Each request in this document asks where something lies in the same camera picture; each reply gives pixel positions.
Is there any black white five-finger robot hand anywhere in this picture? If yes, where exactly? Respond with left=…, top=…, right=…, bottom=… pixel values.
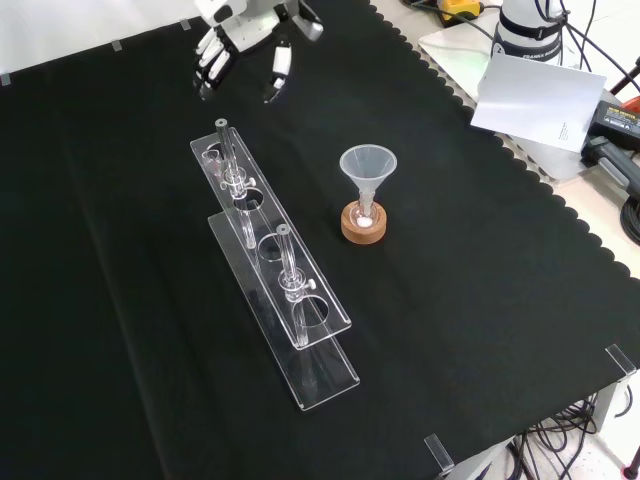
left=192, top=0, right=325, bottom=104

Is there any clear plastic funnel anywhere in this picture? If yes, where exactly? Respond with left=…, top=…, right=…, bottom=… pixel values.
left=339, top=143, right=399, bottom=211

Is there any small glass weighing funnel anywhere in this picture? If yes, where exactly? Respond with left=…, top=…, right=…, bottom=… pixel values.
left=201, top=148, right=225, bottom=177

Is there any small glass round-bottom flask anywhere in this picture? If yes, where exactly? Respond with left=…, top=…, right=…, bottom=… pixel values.
left=350, top=198, right=377, bottom=231

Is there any clear acrylic funnel stand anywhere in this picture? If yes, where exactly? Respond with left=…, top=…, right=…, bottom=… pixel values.
left=189, top=117, right=362, bottom=413

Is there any yellow stop button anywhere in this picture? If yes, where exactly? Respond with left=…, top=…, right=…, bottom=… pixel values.
left=438, top=0, right=485, bottom=27

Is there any pale board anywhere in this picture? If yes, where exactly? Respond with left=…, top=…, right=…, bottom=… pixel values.
left=469, top=53, right=608, bottom=152

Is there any black bench cloth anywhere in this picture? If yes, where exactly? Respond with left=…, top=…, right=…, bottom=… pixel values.
left=0, top=0, right=640, bottom=480

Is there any black power adapter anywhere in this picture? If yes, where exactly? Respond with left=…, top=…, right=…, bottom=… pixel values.
left=588, top=98, right=640, bottom=151

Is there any clear cloth clip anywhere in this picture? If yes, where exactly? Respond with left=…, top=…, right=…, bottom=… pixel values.
left=423, top=433, right=455, bottom=475
left=604, top=343, right=639, bottom=382

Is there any black stop button cable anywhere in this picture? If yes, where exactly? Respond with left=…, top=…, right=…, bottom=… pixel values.
left=402, top=0, right=497, bottom=42

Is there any cork ring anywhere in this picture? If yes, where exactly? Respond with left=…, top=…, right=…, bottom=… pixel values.
left=340, top=200, right=388, bottom=246

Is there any black coiled cable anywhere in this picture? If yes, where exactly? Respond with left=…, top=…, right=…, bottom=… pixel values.
left=618, top=193, right=640, bottom=242

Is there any black cable bundle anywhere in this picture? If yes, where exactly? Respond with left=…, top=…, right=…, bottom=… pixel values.
left=502, top=392, right=640, bottom=480

